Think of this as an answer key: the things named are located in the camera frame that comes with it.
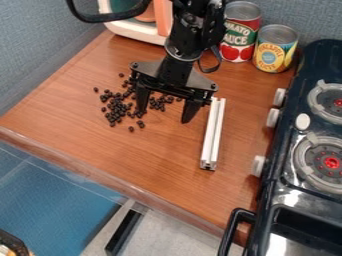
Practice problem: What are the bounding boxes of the white and orange toy appliance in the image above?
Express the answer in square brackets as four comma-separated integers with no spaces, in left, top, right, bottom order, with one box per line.
[97,0,176,47]

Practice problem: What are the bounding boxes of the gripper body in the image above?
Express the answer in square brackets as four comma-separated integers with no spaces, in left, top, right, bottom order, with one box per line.
[128,54,220,105]

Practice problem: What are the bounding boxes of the red tomato sauce can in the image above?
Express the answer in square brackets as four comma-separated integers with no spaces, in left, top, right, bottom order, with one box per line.
[217,0,264,64]

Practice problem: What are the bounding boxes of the pile of black bits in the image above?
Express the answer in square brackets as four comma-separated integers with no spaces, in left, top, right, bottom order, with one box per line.
[92,72,185,133]

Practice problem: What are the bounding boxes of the toy stove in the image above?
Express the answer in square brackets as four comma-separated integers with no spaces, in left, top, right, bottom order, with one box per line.
[216,38,342,256]

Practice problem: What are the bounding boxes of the yellow pineapple can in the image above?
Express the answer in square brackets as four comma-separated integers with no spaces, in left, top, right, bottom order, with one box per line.
[251,23,301,74]

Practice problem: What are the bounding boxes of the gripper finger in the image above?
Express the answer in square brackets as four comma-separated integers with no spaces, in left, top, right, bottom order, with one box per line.
[180,97,206,125]
[133,81,153,114]

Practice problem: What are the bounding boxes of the white bar tool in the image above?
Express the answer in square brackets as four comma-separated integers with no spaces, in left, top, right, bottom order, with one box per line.
[199,96,228,172]

